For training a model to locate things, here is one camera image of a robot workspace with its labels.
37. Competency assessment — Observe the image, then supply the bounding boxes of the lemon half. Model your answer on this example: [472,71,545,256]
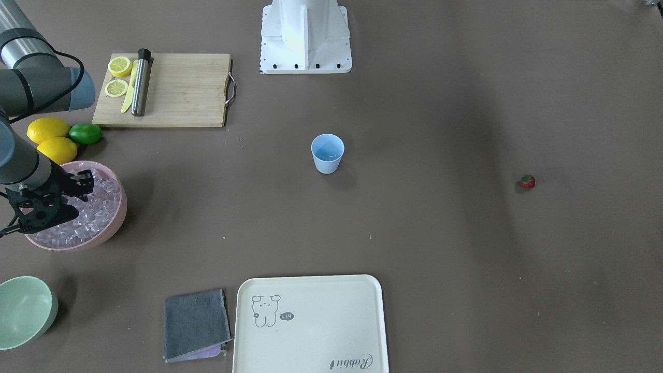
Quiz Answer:
[104,79,129,98]
[107,56,133,78]

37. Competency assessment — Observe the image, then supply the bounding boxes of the cream rabbit tray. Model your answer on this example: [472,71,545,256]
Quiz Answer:
[232,274,390,372]

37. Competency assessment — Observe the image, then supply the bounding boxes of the lower yellow lemon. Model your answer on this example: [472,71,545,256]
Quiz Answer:
[36,137,78,165]

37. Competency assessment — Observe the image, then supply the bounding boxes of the upper yellow lemon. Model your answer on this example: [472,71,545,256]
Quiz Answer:
[26,117,71,145]

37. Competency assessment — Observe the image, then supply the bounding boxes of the green bowl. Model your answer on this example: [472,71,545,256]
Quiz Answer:
[1,276,59,350]

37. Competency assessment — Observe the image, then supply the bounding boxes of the pink bowl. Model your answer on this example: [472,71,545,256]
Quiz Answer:
[23,160,128,252]

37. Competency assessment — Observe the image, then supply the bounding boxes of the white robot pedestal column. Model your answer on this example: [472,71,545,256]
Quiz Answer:
[267,1,350,51]

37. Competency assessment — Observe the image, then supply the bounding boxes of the green lime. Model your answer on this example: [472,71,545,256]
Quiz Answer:
[68,123,103,146]

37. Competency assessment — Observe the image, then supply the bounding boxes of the yellow lemon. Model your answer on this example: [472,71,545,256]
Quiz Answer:
[26,117,71,145]
[36,137,78,165]

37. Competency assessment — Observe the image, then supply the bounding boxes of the pile of clear ice cubes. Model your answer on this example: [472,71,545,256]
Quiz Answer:
[32,167,121,247]

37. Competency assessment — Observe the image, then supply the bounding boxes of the red strawberry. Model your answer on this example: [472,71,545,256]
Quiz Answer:
[520,174,537,189]

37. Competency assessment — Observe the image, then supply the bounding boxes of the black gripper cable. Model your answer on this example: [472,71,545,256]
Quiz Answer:
[0,49,85,236]

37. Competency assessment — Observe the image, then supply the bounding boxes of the upper lemon half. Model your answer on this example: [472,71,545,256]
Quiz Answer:
[107,56,133,78]

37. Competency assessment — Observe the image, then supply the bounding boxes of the yellow plastic knife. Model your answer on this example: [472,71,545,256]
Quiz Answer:
[120,60,139,113]

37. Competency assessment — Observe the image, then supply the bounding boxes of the grey folded cloth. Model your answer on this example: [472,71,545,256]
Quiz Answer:
[163,288,232,364]

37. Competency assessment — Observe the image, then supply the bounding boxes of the lower lemon half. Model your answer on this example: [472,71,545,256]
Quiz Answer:
[104,79,129,98]

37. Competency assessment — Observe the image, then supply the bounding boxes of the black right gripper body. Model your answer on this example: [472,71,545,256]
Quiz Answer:
[5,168,81,232]

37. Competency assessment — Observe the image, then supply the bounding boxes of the blue cup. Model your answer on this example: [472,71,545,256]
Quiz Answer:
[311,134,345,175]

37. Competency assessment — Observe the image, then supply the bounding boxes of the wooden cutting board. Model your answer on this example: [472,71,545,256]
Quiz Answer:
[92,53,236,128]

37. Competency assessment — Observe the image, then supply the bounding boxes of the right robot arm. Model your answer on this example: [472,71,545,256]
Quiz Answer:
[1,1,96,236]

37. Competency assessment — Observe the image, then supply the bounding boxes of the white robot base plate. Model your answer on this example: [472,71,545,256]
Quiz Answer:
[259,3,353,74]

